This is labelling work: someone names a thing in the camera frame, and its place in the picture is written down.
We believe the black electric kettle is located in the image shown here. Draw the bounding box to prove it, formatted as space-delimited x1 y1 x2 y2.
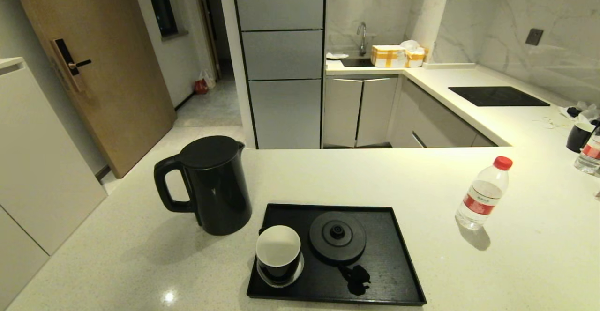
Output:
154 135 253 236

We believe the water bottle red label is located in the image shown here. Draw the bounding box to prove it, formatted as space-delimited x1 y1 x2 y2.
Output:
574 126 600 175
455 155 513 230

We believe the round black kettle base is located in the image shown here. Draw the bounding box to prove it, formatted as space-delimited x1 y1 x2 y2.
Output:
309 211 367 267

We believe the beige lower cabinet door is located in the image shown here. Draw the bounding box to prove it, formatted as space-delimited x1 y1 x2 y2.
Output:
357 77 399 147
323 77 363 147

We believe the tall grey refrigerator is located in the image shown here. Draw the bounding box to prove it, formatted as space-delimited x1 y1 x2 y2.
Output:
231 0 327 150

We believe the black mug white interior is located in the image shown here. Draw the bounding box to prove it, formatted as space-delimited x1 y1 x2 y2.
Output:
256 225 302 281
566 123 595 153

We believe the chrome sink faucet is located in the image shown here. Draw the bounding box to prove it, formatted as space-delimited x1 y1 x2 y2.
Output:
356 21 368 57

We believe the beige drawer cabinet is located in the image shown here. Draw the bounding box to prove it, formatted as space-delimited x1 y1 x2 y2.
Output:
389 78 498 148

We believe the small cardboard box yellow tape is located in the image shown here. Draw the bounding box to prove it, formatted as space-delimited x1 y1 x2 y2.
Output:
405 47 428 67

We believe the black rectangular serving tray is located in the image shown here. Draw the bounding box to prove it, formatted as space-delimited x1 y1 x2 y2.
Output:
247 203 427 306

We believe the dark window pane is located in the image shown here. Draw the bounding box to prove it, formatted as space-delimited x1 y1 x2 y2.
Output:
143 0 180 38

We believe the black induction cooktop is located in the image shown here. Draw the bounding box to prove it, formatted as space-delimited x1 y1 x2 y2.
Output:
448 86 551 107

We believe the brown wooden door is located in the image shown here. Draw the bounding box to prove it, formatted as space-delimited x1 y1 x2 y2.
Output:
8 0 177 179

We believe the black gold door lock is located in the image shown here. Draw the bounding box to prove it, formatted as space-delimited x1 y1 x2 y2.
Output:
50 38 92 92

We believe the white storage cabinet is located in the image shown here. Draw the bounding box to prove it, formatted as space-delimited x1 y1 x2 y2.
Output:
0 57 108 297

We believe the crumpled white plastic wrapper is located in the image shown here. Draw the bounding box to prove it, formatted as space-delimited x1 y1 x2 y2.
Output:
559 101 600 125

